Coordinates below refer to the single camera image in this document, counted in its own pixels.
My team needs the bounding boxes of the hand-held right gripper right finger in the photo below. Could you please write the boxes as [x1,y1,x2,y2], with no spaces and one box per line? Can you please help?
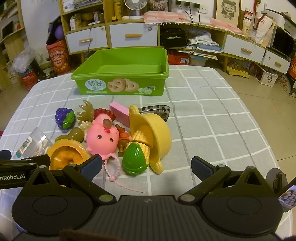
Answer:
[178,156,270,205]

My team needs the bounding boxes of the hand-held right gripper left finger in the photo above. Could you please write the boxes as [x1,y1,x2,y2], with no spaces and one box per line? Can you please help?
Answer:
[23,155,117,205]

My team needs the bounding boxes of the clear cotton swab container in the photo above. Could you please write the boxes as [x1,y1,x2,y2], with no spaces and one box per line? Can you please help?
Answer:
[13,127,55,160]

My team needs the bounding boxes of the orange toy pumpkin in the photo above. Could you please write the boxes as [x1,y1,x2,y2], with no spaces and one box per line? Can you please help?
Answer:
[47,139,93,171]

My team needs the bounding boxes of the pink toy chicken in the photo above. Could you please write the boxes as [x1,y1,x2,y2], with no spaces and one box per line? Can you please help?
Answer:
[86,108,121,160]

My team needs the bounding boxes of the tan rubber hand toy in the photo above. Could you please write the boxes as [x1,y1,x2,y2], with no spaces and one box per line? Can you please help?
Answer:
[76,100,95,122]
[55,127,85,143]

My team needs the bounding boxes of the cream spiky toy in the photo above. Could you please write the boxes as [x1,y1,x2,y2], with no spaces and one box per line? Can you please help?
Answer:
[80,120,93,131]

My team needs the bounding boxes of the green toy vegetable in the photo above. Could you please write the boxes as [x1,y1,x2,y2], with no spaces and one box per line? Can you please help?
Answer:
[122,142,148,175]

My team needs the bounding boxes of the orange brown toy figure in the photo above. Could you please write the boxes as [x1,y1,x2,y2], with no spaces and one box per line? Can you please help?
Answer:
[115,124,132,157]

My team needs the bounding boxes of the purple toy grapes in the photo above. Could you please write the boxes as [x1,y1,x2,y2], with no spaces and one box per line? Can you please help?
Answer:
[55,107,76,130]

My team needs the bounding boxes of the yellow toy bowl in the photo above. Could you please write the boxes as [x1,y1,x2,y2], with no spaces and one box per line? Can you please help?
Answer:
[128,105,172,174]

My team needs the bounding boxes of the yellow toy corn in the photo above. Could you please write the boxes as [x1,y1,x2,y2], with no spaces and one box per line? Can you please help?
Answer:
[129,125,153,163]

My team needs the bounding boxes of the leopard print hair claw clip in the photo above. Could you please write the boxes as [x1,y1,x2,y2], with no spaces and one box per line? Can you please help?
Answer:
[137,104,171,122]

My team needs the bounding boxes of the green plastic box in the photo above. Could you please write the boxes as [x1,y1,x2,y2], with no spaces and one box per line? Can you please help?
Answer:
[71,47,170,96]

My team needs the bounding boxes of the grey checkered tablecloth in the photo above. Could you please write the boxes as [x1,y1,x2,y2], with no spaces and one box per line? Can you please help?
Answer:
[0,64,296,241]

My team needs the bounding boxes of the pink block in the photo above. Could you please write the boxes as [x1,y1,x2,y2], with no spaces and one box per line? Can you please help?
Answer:
[109,101,130,128]

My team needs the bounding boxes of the red box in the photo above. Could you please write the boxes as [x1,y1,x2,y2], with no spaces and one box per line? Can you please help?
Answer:
[20,71,38,91]

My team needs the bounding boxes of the printed snack packet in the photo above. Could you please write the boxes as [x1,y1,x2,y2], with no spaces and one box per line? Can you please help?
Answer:
[277,184,296,212]

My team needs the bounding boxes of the clear plastic bag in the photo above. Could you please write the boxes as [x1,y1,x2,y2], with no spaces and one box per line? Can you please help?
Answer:
[13,50,42,75]

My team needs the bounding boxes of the red printed bag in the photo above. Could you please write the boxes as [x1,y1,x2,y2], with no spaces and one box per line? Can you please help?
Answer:
[46,40,70,75]

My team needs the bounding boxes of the yellow egg tray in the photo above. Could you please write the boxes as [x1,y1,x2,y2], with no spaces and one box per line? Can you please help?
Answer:
[226,62,251,78]

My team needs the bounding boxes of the clear plastic storage container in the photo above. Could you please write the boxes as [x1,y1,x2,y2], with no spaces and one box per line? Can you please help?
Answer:
[188,56,207,66]

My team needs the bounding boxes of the white cardboard box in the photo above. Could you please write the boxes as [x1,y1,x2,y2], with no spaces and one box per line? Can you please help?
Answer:
[248,62,279,87]

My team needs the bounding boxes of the orange cardboard box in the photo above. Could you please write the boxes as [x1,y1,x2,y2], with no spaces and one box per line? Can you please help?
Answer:
[168,50,190,65]

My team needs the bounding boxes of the pile of folded cloths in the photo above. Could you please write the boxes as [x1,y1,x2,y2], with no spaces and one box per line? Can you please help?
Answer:
[190,30,225,54]

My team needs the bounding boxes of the purple and black bag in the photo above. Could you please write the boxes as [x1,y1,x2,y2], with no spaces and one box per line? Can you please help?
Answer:
[47,20,64,44]

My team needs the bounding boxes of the low wooden cabinet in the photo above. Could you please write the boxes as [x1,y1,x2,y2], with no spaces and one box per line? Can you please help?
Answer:
[158,21,293,75]

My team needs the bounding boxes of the black case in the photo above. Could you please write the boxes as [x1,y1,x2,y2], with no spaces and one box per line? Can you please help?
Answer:
[160,29,189,47]

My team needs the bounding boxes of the tall wooden cabinet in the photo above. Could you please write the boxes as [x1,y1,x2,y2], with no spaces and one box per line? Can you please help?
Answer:
[59,0,160,63]

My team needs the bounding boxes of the black microwave oven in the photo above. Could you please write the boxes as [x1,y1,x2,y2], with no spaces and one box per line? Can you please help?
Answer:
[269,25,296,58]

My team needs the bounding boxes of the stack of paper cups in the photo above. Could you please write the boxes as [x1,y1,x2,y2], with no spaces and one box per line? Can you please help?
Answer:
[243,7,255,35]

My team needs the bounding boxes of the pink fringed cloth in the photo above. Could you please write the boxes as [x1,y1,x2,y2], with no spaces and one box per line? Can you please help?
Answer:
[144,10,243,35]

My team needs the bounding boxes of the yellow bottle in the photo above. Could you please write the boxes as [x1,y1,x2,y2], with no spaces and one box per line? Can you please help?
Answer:
[113,0,122,19]

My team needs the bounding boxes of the framed cartoon poster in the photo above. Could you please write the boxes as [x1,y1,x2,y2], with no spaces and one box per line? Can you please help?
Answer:
[216,0,241,28]

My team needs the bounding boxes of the stack of papers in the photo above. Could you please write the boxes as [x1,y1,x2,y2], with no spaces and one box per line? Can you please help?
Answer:
[73,0,103,10]

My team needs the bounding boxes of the white desk fan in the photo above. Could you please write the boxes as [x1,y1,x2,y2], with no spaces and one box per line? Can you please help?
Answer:
[124,0,146,19]

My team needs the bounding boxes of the cat picture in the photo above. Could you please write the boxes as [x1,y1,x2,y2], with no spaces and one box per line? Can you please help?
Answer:
[148,0,171,11]

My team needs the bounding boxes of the wooden wall shelf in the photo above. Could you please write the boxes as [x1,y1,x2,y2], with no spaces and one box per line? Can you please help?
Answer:
[0,0,26,86]

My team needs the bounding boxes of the white drawer wooden handle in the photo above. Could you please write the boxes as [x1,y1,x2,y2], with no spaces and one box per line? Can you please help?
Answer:
[65,25,109,54]
[223,34,265,63]
[109,23,159,48]
[262,50,291,75]

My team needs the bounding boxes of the black cable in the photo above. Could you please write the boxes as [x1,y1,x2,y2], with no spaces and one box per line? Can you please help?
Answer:
[179,5,201,56]
[87,23,93,54]

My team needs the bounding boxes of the white paper bag red handles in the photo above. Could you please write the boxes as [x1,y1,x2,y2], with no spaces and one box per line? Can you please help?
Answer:
[253,10,277,45]

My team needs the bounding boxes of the white wall outlets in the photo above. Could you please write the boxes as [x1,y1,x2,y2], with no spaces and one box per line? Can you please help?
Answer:
[172,0,208,14]

